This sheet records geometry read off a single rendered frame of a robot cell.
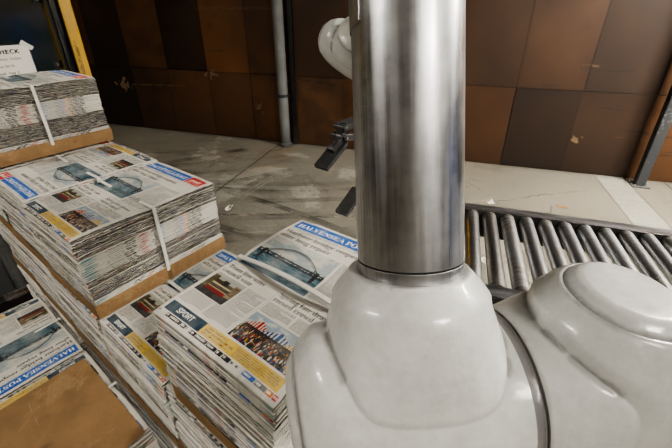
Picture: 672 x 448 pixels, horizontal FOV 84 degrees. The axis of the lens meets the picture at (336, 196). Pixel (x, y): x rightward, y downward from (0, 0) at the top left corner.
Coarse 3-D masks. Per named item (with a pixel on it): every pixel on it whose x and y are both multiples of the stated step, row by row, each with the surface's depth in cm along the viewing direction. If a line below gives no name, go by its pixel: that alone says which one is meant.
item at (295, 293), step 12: (252, 252) 75; (240, 264) 72; (252, 264) 72; (276, 264) 72; (252, 276) 68; (264, 276) 68; (276, 276) 69; (300, 276) 69; (276, 288) 66; (288, 288) 66; (300, 288) 66; (324, 288) 66; (300, 300) 63; (312, 300) 63; (312, 312) 60; (324, 312) 61
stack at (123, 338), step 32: (32, 256) 113; (224, 256) 112; (64, 288) 100; (160, 288) 100; (64, 320) 123; (96, 320) 91; (128, 320) 89; (128, 352) 82; (160, 352) 81; (128, 384) 95; (160, 384) 75; (160, 416) 86; (192, 416) 70
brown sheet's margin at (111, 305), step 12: (216, 240) 111; (204, 252) 109; (48, 264) 102; (180, 264) 103; (192, 264) 107; (156, 276) 98; (168, 276) 101; (72, 288) 93; (132, 288) 93; (144, 288) 96; (84, 300) 90; (108, 300) 89; (120, 300) 91; (132, 300) 94; (96, 312) 88; (108, 312) 90
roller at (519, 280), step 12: (504, 216) 140; (504, 228) 134; (516, 228) 134; (504, 240) 129; (516, 240) 125; (516, 252) 119; (516, 264) 114; (516, 276) 109; (516, 288) 105; (528, 288) 104
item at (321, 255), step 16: (304, 224) 85; (272, 240) 79; (288, 240) 79; (304, 240) 79; (320, 240) 79; (336, 240) 79; (352, 240) 79; (272, 256) 74; (288, 256) 74; (304, 256) 74; (320, 256) 74; (336, 256) 73; (352, 256) 73; (304, 272) 70; (320, 272) 70; (336, 272) 69
